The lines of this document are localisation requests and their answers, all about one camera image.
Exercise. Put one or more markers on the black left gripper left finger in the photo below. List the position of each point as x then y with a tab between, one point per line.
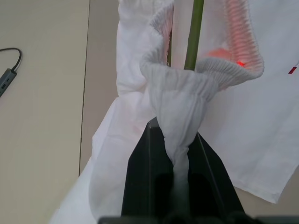
147	175

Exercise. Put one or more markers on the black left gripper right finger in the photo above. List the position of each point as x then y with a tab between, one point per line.
208	182

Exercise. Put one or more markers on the white shorts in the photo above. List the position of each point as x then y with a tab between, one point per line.
233	116

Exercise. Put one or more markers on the olive green clothes hanger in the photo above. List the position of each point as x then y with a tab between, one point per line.
194	35

